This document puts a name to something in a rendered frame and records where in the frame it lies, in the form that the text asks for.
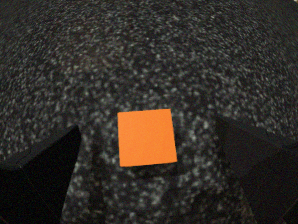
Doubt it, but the orange block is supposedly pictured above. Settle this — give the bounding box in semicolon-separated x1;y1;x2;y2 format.
118;109;177;168

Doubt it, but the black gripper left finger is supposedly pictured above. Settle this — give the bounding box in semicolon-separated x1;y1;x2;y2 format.
0;125;81;224

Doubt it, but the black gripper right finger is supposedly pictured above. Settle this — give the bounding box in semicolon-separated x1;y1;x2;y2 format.
214;115;298;224

